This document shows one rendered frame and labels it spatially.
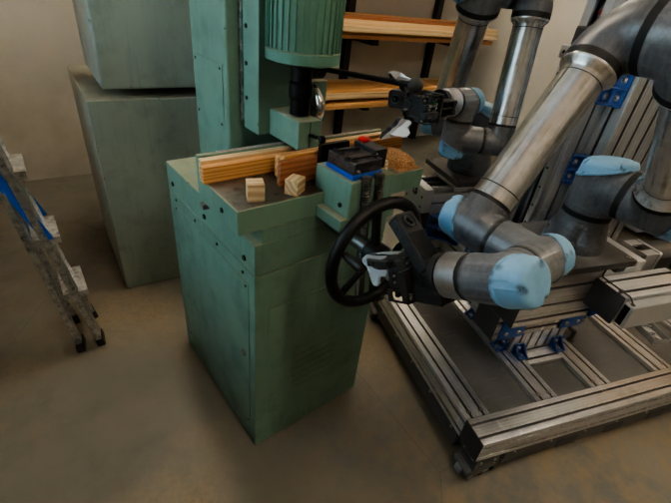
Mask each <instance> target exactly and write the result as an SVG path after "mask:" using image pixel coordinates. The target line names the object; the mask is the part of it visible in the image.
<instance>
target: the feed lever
mask: <svg viewBox="0 0 671 503"><path fill-rule="evenodd" d="M326 73H332V74H337V75H343V76H348V77H353V78H359V79H364V80H370V81H375V82H380V83H386V84H391V85H396V86H402V87H407V88H408V90H409V91H410V92H411V93H412V94H418V93H419V92H421V90H422V89H423V82H422V80H421V79H420V78H418V77H414V78H411V79H410V80H409V81H405V80H399V79H394V78H388V77H383V76H377V75H371V74H365V73H359V72H353V71H348V70H342V69H336V68H324V69H313V79H322V78H323V77H324V76H325V75H326Z"/></svg>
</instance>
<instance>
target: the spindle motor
mask: <svg viewBox="0 0 671 503"><path fill-rule="evenodd" d="M344 9H345V0H266V43H265V44H266V46H265V57H266V58H267V59H269V60H271V61H274V62H276V63H279V64H282V65H287V66H292V67H299V68H309V69H324V68H330V67H335V66H338V65H339V59H340V49H341V39H342V29H343V19H344Z"/></svg>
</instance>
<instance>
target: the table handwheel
mask: <svg viewBox="0 0 671 503"><path fill-rule="evenodd" d="M391 209H398V210H402V211H404V212H407V211H412V212H413V213H414V215H415V217H416V218H417V220H418V221H419V223H420V225H421V219H420V214H419V211H418V209H417V207H416V206H415V205H414V203H413V202H411V201H410V200H408V199H406V198H403V197H397V196H392V197H386V198H382V199H379V200H376V201H374V202H372V203H370V204H369V205H367V206H366V207H364V208H363V209H362V210H360V211H359V212H358V213H357V214H356V215H355V216H354V217H353V218H352V219H351V220H350V221H349V222H348V223H347V224H346V225H345V227H344V228H343V229H342V231H341V232H338V231H337V230H335V229H334V228H333V227H331V226H330V225H328V224H327V223H325V225H326V227H327V228H328V229H330V230H331V231H332V232H334V233H335V234H336V235H338V237H337V238H336V240H335V243H334V245H333V247H332V249H331V251H330V254H329V257H328V261H327V265H326V274H325V279H326V287H327V290H328V293H329V295H330V296H331V298H332V299H333V300H334V301H335V302H336V303H338V304H340V305H343V306H346V307H357V306H362V305H366V304H368V303H370V302H373V301H374V300H376V299H378V298H379V297H381V296H382V295H384V294H385V293H386V292H387V289H388V288H389V282H388V280H386V279H384V280H383V281H382V282H381V283H380V284H379V286H376V287H374V288H373V289H371V290H369V291H367V292H365V293H362V294H359V295H347V294H346V293H347V292H348V291H349V290H350V288H351V287H352V286H353V285H354V284H355V283H356V281H357V280H358V279H359V278H360V277H361V276H362V275H363V274H364V273H365V272H366V271H367V267H366V266H365V271H364V272H357V271H356V272H355V273H354V275H353V276H352V277H351V278H350V279H349V280H348V281H347V282H346V284H345V285H344V286H343V287H342V288H339V285H338V281H337V275H338V268H339V264H340V261H341V258H342V256H343V253H344V251H345V249H346V248H347V246H348V244H350V245H351V246H352V247H354V248H355V249H356V250H358V251H359V252H361V255H360V256H361V259H362V258H363V257H364V256H366V255H367V254H370V253H374V252H391V250H390V248H389V247H387V246H386V245H385V244H383V243H382V242H381V241H380V224H381V213H382V212H384V211H387V210H391ZM372 218H373V238H372V240H371V241H370V240H368V239H367V238H365V237H364V236H362V235H360V234H359V233H358V231H359V230H360V228H361V227H362V226H363V225H364V224H366V223H367V222H368V221H369V220H370V219H372ZM389 289H390V288H389Z"/></svg>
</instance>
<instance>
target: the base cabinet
mask: <svg viewBox="0 0 671 503"><path fill-rule="evenodd" d="M169 191H170V198H171V206H172V214H173V222H174V230H175V238H176V246H177V254H178V261H179V269H180V277H181V285H182V293H183V301H184V309H185V317H186V324H187V332H188V340H189V343H190V344H191V346H192V347H193V349H194V350H195V352H196V354H197V355H198V357H199V358H200V359H201V360H202V362H203V364H204V365H205V367H206V368H207V370H208V371H209V373H210V375H211V376H212V378H213V379H214V381H215V382H216V384H217V386H218V387H219V389H220V390H221V392H222V393H223V395H224V397H225V398H226V400H227V401H228V403H229V405H230V406H231V408H232V409H233V411H234V412H235V414H236V416H237V417H238V419H239V420H240V422H241V423H242V425H243V427H244V428H245V430H246V431H247V433H248V434H249V436H250V438H251V439H252V441H253V442H254V444H255V445H257V444H259V443H261V442H262V441H264V440H266V439H267V438H269V437H271V436H272V435H274V434H276V433H277V432H279V431H281V430H282V429H284V428H286V427H287V426H289V425H291V424H292V423H294V422H296V421H297V420H299V419H301V418H302V417H304V416H306V415H307V414H309V413H311V412H312V411H314V410H316V409H317V408H319V407H320V406H322V405H324V404H325V403H327V402H329V401H330V400H332V399H334V398H335V397H337V396H339V395H340V394H342V393H344V392H345V391H347V390H349V389H350V388H352V387H353V386H354V380H355V375H356V370H357V365H358V360H359V355H360V350H361V345H362V340H363V335H364V330H365V325H366V320H367V314H368V309H369V303H368V304H366V305H362V306H357V307H346V306H343V305H340V304H338V303H336V302H335V301H334V300H333V299H332V298H331V296H330V295H329V293H328V290H327V287H326V279H325V274H326V265H327V261H328V257H329V254H330V252H326V253H323V254H320V255H317V256H314V257H311V258H308V259H305V260H302V261H300V262H297V263H294V264H291V265H288V266H285V267H282V268H279V269H276V270H273V271H270V272H267V273H265V274H262V275H259V276H253V275H252V274H251V273H250V272H249V271H248V270H247V268H246V267H245V266H244V265H243V264H242V263H241V262H240V261H239V260H238V259H237V258H236V257H235V256H234V255H233V254H232V253H231V252H230V250H229V249H228V248H227V247H226V246H225V245H224V244H223V243H222V242H221V241H220V240H219V239H218V238H217V237H216V236H215V235H214V234H213V232H212V231H211V230H210V229H209V228H208V227H207V226H206V225H205V224H204V223H203V222H202V221H201V220H200V219H199V218H198V217H197V216H196V214H195V213H194V212H193V211H192V210H191V209H190V208H189V207H188V206H187V205H186V204H185V203H184V202H183V201H182V200H181V199H180V198H179V196H178V195H177V194H176V193H175V192H174V191H173V190H172V189H171V188H170V187H169ZM354 273H355V270H354V269H352V268H351V267H350V265H349V264H348V263H347V262H346V261H345V260H344V259H343V258H341V261H340V264H339V268H338V275H337V281H338V285H339V288H342V287H343V286H344V285H345V284H346V282H347V281H348V280H349V279H350V278H351V277H352V276H353V275H354Z"/></svg>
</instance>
